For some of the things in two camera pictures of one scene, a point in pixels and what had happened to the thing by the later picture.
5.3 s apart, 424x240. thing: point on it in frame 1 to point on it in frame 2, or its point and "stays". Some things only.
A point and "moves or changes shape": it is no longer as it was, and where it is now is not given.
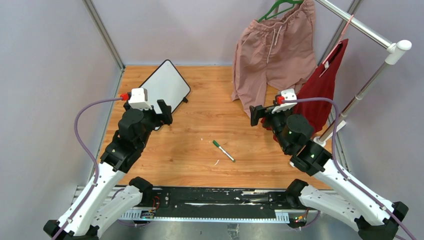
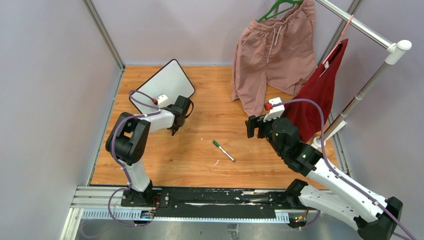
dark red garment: x=321 y=84 stays
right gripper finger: x=256 y=112 to x=251 y=123
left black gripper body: x=152 y=120 to x=168 y=107
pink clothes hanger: x=338 y=45 stays
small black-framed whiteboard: x=166 y=83 moves or changes shape
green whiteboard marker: x=216 y=144 stays
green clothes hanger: x=276 y=3 stays
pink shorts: x=276 y=51 stays
